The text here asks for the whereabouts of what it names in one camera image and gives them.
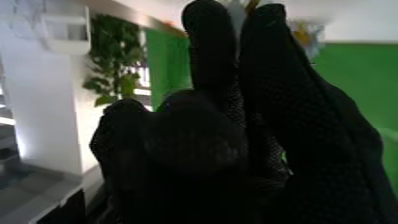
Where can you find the green potted plant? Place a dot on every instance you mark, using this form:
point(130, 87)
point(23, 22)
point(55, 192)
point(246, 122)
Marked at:
point(116, 60)

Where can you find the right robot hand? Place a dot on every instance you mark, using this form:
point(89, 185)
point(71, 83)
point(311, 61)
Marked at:
point(267, 150)

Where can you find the white flower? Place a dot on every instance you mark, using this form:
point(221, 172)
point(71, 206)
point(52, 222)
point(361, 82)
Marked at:
point(308, 38)

